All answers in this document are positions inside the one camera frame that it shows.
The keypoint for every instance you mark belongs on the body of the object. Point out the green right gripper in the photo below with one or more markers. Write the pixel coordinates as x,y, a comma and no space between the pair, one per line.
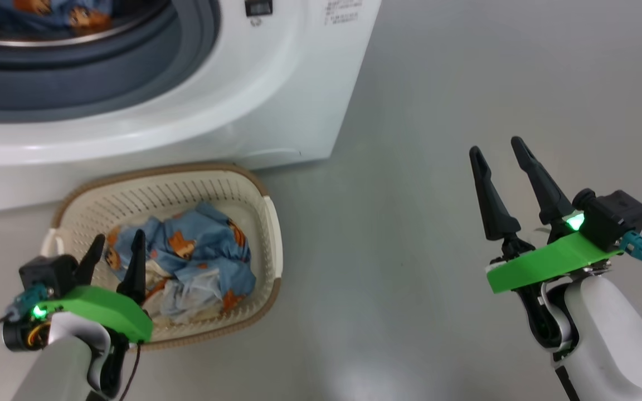
549,262

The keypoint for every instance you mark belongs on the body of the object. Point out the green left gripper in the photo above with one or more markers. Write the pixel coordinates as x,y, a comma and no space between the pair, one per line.
103,309

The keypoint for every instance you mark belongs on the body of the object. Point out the white thin garment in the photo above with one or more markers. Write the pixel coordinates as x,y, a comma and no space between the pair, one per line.
187,295

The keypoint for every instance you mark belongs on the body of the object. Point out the blue bear print garment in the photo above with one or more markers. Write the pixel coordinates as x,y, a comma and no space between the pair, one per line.
198,245
48,14

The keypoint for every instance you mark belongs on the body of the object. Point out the cream perforated laundry basket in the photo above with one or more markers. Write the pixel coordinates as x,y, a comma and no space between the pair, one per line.
187,189

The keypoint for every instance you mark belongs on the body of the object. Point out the grey rubber door gasket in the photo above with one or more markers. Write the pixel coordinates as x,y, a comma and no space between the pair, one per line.
103,83

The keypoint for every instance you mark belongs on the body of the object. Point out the white front-load washing machine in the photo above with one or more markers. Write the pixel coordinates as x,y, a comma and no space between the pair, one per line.
276,111

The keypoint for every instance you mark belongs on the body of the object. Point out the black door latch slot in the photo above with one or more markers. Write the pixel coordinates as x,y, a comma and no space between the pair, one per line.
258,6

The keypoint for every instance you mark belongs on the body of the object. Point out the round white filter cover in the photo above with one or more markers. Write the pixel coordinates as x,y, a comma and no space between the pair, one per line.
276,159

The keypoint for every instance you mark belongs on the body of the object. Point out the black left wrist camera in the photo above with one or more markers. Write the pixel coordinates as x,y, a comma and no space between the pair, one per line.
48,275

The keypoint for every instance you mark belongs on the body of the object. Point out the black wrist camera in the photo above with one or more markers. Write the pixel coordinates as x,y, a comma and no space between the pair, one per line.
613,217
48,275

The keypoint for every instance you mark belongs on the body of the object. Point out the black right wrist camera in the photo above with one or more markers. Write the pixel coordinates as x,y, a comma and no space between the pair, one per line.
613,217

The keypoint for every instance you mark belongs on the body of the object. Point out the teal left camera connector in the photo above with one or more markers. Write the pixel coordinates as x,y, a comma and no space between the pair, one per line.
23,303

